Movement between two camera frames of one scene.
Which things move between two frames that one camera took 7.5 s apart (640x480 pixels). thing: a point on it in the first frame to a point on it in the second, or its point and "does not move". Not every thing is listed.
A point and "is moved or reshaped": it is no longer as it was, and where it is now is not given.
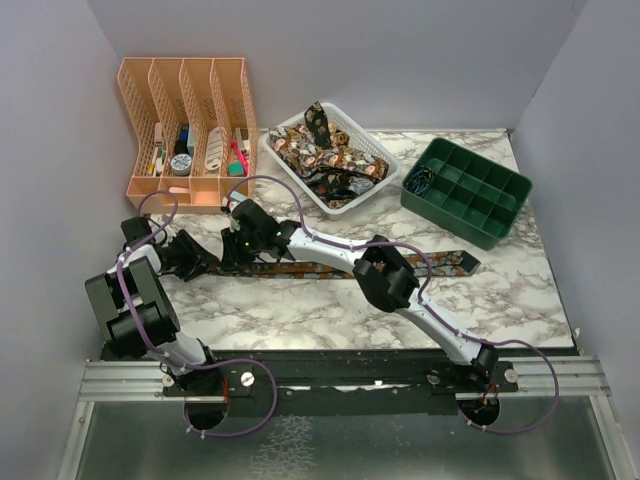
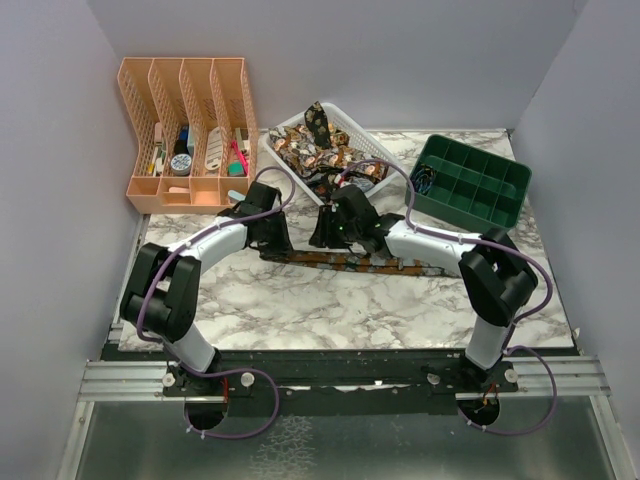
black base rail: x=343 y=382 does not move
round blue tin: x=181 y=164 does not move
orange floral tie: x=449 y=264 is moved or reshaped
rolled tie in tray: x=419 y=180 does not move
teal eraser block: x=236 y=168 does not move
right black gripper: x=232 y=258 to x=322 y=236
